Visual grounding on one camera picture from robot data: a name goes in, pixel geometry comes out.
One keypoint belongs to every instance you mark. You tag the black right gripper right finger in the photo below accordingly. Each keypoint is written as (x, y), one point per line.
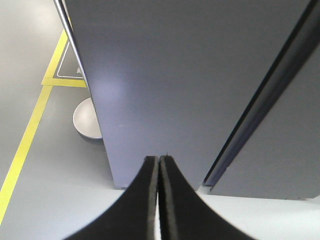
(183, 214)

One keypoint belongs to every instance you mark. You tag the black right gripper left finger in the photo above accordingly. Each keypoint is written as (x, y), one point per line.
(132, 215)

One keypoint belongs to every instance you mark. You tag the fridge door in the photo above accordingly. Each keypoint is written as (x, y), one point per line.
(173, 76)

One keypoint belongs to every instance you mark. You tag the dark grey fridge body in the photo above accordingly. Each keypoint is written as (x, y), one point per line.
(274, 150)

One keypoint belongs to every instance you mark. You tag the silver sign stand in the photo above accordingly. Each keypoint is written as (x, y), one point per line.
(85, 120)

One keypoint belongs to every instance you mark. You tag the black floor label sign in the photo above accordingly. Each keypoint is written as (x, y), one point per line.
(68, 67)

